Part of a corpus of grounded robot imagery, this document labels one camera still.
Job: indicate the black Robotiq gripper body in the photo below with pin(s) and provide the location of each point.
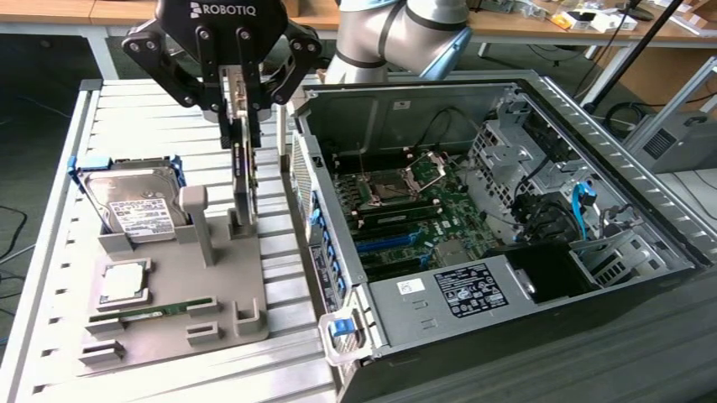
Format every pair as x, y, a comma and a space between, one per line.
224, 17

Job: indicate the black graphics card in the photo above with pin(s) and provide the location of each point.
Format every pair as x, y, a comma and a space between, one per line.
244, 189

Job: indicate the thin metal locking lever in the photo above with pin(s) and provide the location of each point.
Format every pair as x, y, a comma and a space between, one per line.
361, 161

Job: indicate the wooden desk with white legs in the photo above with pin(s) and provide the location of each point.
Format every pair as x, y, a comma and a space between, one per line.
33, 12

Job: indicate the blue disk caddy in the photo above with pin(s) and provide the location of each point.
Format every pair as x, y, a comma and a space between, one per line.
97, 163

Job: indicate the silver hard disk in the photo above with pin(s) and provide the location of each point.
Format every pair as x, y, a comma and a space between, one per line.
128, 193

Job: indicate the metal socket cover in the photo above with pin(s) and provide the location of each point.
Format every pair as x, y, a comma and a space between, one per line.
428, 170

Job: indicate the black installed RAM stick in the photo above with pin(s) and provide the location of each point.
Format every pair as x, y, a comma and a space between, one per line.
400, 214

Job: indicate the perforated metal disk bay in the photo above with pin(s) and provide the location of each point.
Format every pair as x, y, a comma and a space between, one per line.
503, 126

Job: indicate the green motherboard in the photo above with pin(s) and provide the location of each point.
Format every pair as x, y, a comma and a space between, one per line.
453, 210

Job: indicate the blue expansion slot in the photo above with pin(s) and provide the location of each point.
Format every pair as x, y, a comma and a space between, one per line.
385, 242

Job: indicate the black expansion slot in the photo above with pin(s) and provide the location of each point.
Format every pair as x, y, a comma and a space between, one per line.
391, 264

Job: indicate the black white desk gadget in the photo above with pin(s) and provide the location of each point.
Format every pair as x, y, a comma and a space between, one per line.
576, 19

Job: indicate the silver CPU chip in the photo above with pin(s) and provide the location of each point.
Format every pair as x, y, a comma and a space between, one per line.
122, 281

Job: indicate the grey chipset heatsink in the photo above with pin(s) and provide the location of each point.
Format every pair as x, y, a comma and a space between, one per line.
456, 252

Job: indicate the grey parts rack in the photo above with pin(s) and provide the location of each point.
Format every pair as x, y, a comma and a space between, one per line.
173, 285

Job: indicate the small white box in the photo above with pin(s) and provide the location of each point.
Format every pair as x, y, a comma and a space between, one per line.
612, 24

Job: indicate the green RAM stick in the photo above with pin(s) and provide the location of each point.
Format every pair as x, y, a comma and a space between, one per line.
156, 312

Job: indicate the black tripod pole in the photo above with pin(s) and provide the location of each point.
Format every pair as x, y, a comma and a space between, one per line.
627, 59

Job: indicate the blue case latch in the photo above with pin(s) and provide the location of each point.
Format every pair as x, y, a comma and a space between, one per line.
339, 328

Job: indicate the black monitor stand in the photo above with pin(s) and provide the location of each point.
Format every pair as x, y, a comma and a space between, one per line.
638, 12

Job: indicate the grey power supply unit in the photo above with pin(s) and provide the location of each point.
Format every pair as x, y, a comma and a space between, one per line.
413, 319

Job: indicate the wooden desk with side panel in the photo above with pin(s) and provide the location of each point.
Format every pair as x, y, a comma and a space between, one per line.
666, 71

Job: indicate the grey metal cabinet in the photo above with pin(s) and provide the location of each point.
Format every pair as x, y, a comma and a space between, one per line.
688, 142

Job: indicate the open black PC case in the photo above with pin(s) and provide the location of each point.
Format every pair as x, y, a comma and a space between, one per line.
643, 319

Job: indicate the silver metal drive bracket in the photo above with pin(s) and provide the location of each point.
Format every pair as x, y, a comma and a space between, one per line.
615, 260

